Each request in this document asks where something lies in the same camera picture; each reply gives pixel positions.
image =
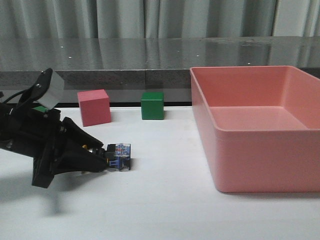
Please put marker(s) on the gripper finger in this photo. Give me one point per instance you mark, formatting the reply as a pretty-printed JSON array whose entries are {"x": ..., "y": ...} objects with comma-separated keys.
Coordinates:
[
  {"x": 76, "y": 140},
  {"x": 75, "y": 158}
]

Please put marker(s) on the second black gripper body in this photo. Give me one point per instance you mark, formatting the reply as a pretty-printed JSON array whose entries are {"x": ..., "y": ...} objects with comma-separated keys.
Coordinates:
[{"x": 41, "y": 136}]

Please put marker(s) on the yellow push button switch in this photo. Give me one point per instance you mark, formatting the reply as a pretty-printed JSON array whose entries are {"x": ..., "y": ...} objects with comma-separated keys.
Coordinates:
[{"x": 117, "y": 156}]

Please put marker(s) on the left green cube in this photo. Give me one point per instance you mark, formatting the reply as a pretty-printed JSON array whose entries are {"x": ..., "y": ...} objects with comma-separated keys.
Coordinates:
[{"x": 41, "y": 108}]

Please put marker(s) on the green cube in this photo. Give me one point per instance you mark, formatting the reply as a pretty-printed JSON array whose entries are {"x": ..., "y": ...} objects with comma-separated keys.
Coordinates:
[
  {"x": 41, "y": 108},
  {"x": 152, "y": 106}
]

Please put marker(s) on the pink cube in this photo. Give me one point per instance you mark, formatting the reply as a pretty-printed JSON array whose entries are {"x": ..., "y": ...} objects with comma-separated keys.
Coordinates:
[{"x": 94, "y": 107}]

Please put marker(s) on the grey glossy bench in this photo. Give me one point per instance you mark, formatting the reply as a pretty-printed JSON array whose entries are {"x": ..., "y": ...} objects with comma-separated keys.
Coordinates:
[{"x": 127, "y": 67}]

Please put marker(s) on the right green cube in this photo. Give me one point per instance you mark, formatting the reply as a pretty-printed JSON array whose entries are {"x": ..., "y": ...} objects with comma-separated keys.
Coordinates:
[{"x": 152, "y": 106}]

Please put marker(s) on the grey curtain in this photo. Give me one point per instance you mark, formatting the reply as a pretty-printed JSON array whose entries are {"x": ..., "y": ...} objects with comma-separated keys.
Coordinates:
[{"x": 161, "y": 19}]

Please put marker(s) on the pink plastic bin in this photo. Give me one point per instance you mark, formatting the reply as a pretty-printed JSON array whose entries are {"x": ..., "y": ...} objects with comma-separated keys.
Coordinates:
[{"x": 259, "y": 127}]

